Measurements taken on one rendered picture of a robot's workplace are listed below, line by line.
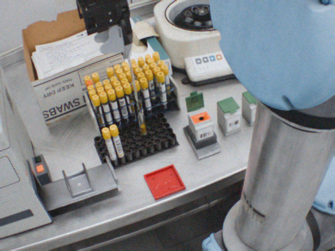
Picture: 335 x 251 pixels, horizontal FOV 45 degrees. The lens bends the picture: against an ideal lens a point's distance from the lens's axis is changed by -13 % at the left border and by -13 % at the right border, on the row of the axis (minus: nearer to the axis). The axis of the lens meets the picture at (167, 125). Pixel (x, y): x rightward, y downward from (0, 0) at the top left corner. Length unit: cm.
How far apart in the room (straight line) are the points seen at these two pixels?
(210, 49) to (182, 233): 95
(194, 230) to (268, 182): 150
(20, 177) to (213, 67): 58
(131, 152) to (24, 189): 28
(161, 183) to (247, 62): 69
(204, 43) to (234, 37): 84
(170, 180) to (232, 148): 16
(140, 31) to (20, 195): 58
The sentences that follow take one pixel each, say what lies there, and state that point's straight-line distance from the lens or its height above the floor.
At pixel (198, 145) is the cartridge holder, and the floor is 90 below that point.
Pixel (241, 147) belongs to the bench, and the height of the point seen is 88.
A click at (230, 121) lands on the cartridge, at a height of 92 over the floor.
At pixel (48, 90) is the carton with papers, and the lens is 107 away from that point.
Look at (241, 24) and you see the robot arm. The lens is 27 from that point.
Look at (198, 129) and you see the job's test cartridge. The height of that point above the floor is 94.
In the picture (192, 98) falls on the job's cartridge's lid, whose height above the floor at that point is 98.
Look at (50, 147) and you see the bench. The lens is 108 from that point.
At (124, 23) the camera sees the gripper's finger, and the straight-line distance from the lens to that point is 77.
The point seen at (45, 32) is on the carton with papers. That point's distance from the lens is 130.
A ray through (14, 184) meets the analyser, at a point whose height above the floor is 104.
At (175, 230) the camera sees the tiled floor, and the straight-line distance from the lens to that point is 189.
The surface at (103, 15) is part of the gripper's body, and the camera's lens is 76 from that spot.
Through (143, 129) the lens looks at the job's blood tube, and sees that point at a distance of 99.
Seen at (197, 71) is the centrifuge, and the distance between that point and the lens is 112.
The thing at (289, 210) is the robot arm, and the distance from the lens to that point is 43.
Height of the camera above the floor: 164
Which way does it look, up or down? 47 degrees down
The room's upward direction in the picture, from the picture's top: 8 degrees counter-clockwise
